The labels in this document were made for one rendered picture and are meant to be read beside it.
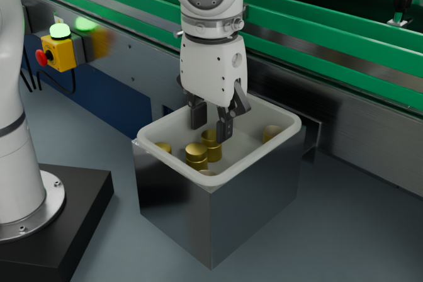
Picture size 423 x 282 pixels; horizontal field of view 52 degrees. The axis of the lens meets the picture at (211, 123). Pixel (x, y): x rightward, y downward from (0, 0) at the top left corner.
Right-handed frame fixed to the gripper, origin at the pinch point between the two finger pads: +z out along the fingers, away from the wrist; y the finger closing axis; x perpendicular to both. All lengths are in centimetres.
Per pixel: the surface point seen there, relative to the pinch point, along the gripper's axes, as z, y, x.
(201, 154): 2.3, -2.4, 4.8
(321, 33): -11.9, -7.3, -18.0
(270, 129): 2.9, -5.5, -8.7
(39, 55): 3, 51, 2
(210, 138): 2.2, -0.7, 0.9
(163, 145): 2.2, 3.4, 7.2
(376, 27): -12.3, -12.8, -25.3
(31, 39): 12, 82, -10
